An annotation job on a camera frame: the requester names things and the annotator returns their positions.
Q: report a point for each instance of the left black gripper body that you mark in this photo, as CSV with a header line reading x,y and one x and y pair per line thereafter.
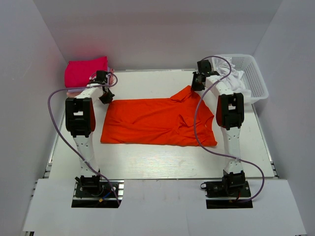
x,y
107,97

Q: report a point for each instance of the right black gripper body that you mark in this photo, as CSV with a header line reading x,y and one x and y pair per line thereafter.
x,y
196,85

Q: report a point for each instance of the orange t-shirt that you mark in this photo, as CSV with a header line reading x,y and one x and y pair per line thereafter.
x,y
176,121

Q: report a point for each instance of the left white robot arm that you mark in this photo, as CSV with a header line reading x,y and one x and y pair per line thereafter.
x,y
80,122

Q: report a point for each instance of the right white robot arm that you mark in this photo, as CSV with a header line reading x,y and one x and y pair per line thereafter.
x,y
229,116

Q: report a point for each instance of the folded pink t-shirt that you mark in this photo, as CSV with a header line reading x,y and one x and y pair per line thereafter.
x,y
72,94

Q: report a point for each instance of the folded magenta t-shirt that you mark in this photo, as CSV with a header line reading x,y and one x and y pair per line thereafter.
x,y
99,63

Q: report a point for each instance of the crumpled white t-shirt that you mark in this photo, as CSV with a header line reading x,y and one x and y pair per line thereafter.
x,y
233,81

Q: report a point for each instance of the white plastic basket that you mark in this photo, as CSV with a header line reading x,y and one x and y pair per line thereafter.
x,y
252,78

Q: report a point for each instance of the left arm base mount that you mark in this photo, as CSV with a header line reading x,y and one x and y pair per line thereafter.
x,y
101,196

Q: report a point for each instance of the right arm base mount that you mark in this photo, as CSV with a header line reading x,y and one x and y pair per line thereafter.
x,y
218,198

